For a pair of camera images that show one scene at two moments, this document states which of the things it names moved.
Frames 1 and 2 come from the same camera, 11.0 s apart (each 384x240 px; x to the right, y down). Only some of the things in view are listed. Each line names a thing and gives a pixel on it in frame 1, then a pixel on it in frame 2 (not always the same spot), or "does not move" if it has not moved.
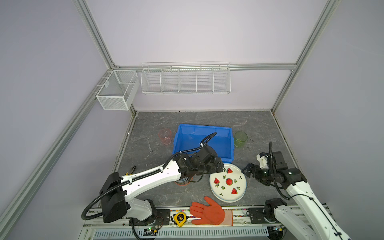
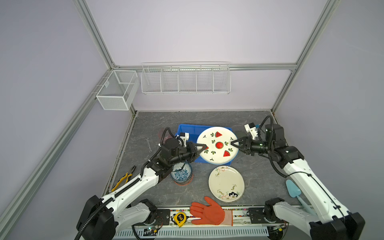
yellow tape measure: (179, 218) does not move
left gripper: (213, 169) → (193, 151)
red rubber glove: (213, 214) does not move
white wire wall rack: (185, 78) does not move
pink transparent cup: (165, 136) does not move
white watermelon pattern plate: (229, 185) → (218, 139)
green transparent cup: (240, 138) does not move
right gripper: (256, 168) → (248, 144)
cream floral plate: (228, 191) does not move
